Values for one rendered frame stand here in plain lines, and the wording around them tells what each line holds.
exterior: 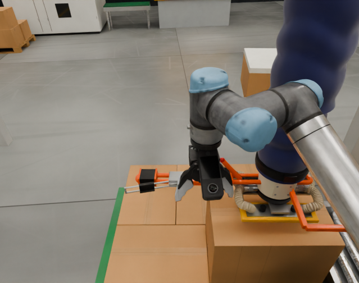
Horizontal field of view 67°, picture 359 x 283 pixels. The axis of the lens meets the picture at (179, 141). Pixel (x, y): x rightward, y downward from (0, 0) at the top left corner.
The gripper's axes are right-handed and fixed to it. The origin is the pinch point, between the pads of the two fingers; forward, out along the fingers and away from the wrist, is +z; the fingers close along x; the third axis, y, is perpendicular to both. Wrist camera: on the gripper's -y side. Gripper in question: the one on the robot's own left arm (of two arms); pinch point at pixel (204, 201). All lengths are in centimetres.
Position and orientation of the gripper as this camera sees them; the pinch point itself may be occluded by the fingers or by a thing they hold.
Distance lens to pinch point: 73.6
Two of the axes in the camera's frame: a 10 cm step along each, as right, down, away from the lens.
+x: -10.0, 0.6, -0.4
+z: 0.2, 7.9, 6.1
